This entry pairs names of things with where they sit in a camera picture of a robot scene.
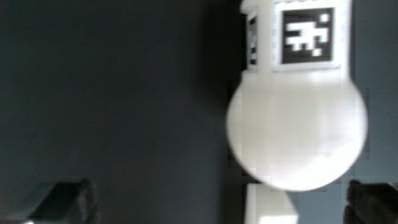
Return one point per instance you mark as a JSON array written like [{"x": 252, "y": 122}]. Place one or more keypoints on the white lamp bulb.
[{"x": 298, "y": 120}]

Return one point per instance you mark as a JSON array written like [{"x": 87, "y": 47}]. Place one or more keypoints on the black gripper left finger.
[{"x": 63, "y": 203}]

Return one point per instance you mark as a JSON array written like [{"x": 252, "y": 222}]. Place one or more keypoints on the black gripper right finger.
[{"x": 373, "y": 203}]

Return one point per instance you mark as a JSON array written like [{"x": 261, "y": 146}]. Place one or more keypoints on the white foam border frame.
[{"x": 270, "y": 206}]

